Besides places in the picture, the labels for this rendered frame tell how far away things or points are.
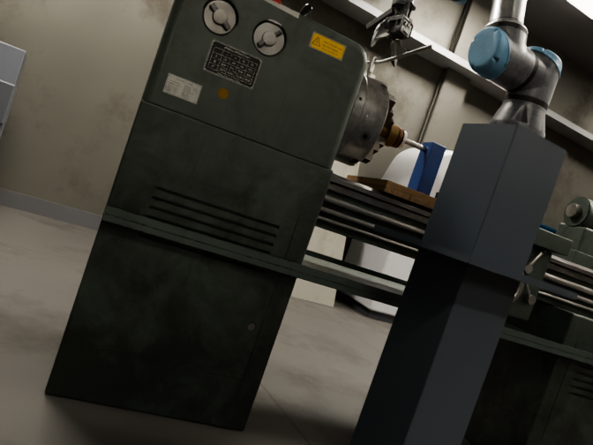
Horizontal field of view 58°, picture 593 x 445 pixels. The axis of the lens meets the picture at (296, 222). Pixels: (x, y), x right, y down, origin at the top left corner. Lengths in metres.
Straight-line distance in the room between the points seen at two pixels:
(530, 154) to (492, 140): 0.10
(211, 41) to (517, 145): 0.86
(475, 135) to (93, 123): 3.44
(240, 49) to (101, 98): 3.00
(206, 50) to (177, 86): 0.13
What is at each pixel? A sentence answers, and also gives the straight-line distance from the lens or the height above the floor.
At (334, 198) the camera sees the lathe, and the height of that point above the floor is 0.79.
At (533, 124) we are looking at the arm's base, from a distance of 1.55.
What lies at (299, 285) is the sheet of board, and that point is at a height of 0.10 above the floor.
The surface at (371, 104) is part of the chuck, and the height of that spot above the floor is 1.12.
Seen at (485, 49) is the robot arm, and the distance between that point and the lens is 1.51.
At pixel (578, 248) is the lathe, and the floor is 0.93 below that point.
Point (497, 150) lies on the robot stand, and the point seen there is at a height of 1.03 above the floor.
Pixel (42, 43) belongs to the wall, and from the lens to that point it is 4.53.
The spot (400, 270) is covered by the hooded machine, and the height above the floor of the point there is 0.47.
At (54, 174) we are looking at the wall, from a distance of 4.53.
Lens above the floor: 0.74
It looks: 2 degrees down
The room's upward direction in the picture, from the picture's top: 19 degrees clockwise
